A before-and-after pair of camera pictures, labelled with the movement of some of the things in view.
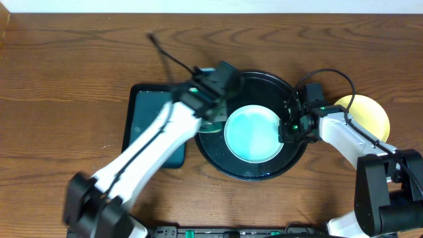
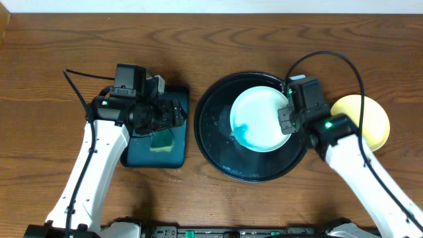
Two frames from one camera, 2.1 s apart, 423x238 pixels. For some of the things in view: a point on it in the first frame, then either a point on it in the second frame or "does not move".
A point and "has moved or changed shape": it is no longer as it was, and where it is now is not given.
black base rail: x=299 y=231 does not move
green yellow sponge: x=209 y=127 has moved or changed shape
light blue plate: x=251 y=134 has moved or changed shape
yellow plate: x=367 y=114 does not move
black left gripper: x=217 y=116 → x=176 y=114
